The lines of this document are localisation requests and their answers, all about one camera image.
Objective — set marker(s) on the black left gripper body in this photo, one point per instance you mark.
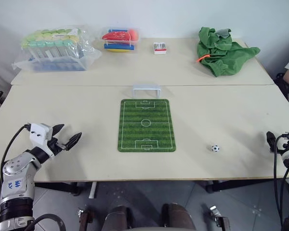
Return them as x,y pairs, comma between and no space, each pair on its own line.
55,145

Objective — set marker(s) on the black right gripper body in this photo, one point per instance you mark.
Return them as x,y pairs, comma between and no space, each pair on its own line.
280,148

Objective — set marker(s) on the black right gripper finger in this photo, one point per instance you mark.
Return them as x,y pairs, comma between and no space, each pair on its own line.
271,140

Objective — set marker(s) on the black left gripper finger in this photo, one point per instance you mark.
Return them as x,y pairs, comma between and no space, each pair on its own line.
72,141
57,129

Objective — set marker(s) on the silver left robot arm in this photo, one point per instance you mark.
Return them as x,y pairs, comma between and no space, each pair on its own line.
17,166

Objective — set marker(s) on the mini soccer ball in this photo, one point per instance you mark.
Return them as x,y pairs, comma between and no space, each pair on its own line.
215,148

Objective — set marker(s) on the green soccer field mat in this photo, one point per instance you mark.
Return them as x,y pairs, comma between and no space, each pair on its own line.
147,125

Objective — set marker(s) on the small white goal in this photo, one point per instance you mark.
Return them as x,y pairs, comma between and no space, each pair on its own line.
146,88

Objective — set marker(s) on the white table leg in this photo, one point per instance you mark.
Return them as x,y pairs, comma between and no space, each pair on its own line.
93,190

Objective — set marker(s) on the plastic bag of test tubes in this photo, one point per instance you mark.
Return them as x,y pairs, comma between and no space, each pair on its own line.
55,48

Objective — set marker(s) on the dark rounded shape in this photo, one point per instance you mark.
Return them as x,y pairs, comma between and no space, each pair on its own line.
118,219
178,217

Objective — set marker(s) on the crumpled green cloth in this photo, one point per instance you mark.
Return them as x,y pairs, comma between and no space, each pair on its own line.
221,55

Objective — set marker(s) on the clear box of colourful toys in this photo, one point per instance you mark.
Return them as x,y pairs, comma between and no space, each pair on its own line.
120,39

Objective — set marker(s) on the grey fabric piece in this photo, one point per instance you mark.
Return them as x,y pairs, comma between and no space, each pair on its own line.
224,32

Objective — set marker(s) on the small white red box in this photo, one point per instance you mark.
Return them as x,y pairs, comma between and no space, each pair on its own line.
160,48

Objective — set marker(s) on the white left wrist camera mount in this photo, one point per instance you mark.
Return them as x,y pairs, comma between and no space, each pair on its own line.
37,136

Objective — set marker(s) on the black table frame bar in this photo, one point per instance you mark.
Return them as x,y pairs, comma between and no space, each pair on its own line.
60,186
231,185

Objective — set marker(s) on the brown metal bracket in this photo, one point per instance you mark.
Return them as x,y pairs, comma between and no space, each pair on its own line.
219,219
84,220

